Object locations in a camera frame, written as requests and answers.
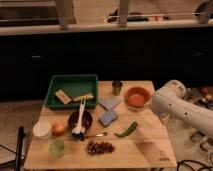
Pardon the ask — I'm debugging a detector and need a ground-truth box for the green pepper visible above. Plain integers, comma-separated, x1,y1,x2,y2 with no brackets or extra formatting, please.
114,121,138,138

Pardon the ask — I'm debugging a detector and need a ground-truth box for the grey-blue cloth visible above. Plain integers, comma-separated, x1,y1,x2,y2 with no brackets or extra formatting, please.
98,98,121,110

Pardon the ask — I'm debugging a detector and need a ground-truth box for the yellow corn cob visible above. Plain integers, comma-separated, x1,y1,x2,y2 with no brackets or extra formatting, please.
73,93,94,102

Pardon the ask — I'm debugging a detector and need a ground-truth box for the dark maroon bowl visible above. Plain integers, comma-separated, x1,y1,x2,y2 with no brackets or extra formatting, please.
67,110,94,132

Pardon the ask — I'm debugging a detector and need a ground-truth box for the small metal knife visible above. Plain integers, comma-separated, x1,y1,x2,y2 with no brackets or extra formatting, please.
85,131,109,139

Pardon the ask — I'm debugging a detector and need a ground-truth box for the small metal cup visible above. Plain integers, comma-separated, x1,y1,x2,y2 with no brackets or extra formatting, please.
112,80,123,96

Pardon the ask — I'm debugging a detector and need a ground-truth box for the white plastic cup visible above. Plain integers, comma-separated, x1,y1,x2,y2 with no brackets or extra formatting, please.
33,120,52,139

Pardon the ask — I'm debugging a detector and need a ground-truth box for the bunch of purple grapes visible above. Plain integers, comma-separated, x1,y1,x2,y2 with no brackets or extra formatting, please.
86,141,115,155

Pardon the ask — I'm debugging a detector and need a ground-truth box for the orange bowl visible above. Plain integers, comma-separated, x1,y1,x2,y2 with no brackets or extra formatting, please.
125,87,151,108

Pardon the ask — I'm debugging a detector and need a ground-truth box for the light green cup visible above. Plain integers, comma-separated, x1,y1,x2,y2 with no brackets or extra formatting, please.
49,138,65,156

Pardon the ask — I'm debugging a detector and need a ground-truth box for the orange fruit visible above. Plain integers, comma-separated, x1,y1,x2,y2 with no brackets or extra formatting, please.
52,122,65,136

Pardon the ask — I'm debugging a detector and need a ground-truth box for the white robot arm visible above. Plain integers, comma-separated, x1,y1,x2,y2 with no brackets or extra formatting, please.
150,80,213,138

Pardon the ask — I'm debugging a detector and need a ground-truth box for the green plastic tray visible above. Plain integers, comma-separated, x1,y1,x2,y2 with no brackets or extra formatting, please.
45,74,98,110

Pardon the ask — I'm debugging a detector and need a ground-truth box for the blue sponge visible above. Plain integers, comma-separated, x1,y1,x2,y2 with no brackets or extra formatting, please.
99,110,118,127

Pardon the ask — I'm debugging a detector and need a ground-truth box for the black chair frame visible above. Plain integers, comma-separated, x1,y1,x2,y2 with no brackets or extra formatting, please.
0,125,26,171

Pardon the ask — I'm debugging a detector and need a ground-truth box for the tan sponge block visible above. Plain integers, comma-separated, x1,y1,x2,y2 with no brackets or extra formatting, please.
55,90,71,104

